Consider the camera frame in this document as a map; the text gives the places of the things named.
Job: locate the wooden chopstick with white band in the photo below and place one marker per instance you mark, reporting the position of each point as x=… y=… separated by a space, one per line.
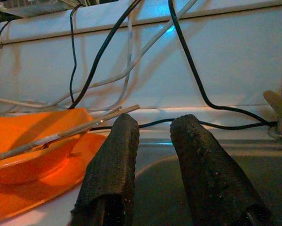
x=84 y=127

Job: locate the orange plastic bowl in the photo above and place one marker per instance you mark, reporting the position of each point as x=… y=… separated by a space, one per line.
x=18 y=131

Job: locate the stainless steel sink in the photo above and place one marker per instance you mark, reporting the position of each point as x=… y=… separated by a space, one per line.
x=159 y=188

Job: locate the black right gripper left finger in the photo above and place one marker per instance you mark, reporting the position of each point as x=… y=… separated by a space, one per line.
x=112 y=164

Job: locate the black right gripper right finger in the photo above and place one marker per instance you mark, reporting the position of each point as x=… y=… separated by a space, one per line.
x=209 y=179

